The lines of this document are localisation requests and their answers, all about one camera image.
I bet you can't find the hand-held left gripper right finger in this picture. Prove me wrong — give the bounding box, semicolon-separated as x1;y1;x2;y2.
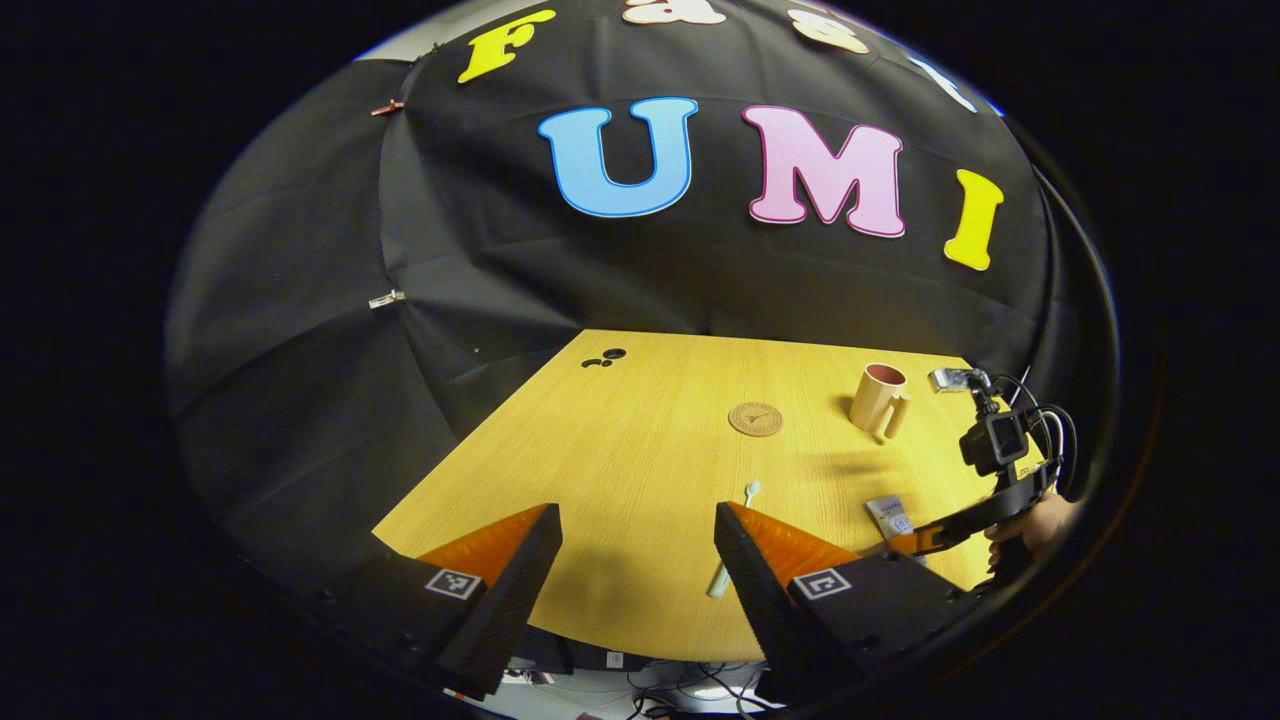
714;502;986;706

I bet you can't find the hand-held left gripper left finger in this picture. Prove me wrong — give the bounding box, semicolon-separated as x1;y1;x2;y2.
320;503;563;701

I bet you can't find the white toothpaste tube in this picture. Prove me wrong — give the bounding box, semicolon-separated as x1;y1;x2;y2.
865;494;916;541

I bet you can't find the white toothbrush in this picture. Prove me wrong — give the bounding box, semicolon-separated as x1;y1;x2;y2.
707;480;762;599

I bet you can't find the beige cup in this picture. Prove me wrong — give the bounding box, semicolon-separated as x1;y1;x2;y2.
849;362;912;444

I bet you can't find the round brown coaster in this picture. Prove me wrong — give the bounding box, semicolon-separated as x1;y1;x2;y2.
728;401;784;438

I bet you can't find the wooden desktop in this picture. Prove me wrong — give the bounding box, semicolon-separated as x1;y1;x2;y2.
372;330;1011;663

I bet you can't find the black backdrop cloth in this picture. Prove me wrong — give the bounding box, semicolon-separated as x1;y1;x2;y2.
165;0;1101;601

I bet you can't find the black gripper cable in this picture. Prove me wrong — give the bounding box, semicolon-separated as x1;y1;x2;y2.
1000;375;1079;501

